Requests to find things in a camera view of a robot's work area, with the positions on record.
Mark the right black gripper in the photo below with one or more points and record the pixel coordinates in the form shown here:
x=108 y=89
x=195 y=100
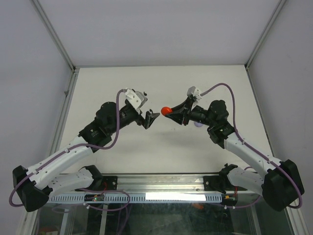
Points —
x=179 y=110

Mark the orange round charging case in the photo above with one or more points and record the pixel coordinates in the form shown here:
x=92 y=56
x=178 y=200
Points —
x=166 y=111

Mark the aluminium mounting rail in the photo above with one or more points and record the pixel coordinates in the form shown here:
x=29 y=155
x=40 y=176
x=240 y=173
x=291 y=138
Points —
x=174 y=182

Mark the black base bracket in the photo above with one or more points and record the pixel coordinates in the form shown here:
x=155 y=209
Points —
x=212 y=183
x=104 y=182

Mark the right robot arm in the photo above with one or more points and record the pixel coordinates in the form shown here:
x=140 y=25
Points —
x=277 y=182

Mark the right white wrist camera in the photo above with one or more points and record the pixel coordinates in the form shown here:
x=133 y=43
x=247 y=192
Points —
x=194 y=93

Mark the lilac round charging case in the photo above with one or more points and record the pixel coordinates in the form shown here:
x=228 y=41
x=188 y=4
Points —
x=197 y=124

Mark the right black base bracket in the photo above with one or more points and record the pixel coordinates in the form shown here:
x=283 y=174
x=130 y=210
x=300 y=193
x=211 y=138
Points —
x=212 y=183

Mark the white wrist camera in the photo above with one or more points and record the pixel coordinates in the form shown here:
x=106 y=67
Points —
x=194 y=93
x=136 y=98

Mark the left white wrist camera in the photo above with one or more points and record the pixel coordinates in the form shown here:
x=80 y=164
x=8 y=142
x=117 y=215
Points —
x=136 y=98

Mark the left black base bracket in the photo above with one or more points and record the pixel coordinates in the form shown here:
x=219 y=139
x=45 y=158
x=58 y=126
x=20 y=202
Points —
x=104 y=182

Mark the grey slotted cable duct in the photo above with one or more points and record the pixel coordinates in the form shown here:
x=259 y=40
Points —
x=149 y=197

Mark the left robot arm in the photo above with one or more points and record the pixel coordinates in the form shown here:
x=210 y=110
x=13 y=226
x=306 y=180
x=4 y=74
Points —
x=38 y=183

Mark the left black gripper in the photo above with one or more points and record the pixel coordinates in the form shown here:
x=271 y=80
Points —
x=149 y=117

